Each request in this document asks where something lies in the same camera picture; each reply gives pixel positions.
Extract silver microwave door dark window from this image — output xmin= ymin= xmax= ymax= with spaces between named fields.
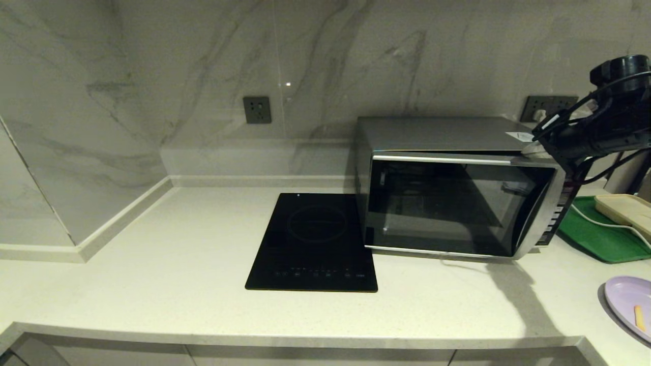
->
xmin=364 ymin=150 xmax=568 ymax=260

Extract purple plastic plate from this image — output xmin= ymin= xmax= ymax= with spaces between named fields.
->
xmin=604 ymin=276 xmax=651 ymax=343

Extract silver Panasonic microwave oven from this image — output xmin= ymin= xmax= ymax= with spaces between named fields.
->
xmin=354 ymin=116 xmax=580 ymax=255

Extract beige power strip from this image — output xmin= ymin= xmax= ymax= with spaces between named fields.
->
xmin=594 ymin=194 xmax=651 ymax=242

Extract green plastic tray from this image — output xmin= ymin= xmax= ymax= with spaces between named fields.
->
xmin=557 ymin=196 xmax=651 ymax=264

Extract grey cabinet front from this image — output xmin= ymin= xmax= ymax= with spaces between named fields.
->
xmin=9 ymin=333 xmax=196 ymax=366
xmin=448 ymin=346 xmax=595 ymax=366
xmin=185 ymin=344 xmax=456 ymax=366

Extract black induction cooktop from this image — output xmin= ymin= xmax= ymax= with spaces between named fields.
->
xmin=245 ymin=193 xmax=378 ymax=292

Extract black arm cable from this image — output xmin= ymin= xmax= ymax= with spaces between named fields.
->
xmin=531 ymin=71 xmax=651 ymax=186

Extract grey double wall socket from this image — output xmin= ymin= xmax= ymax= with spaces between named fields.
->
xmin=522 ymin=95 xmax=579 ymax=123

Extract white power cable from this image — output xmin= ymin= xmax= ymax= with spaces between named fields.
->
xmin=572 ymin=203 xmax=651 ymax=253

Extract grey single wall socket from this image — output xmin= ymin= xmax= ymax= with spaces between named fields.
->
xmin=243 ymin=96 xmax=272 ymax=125

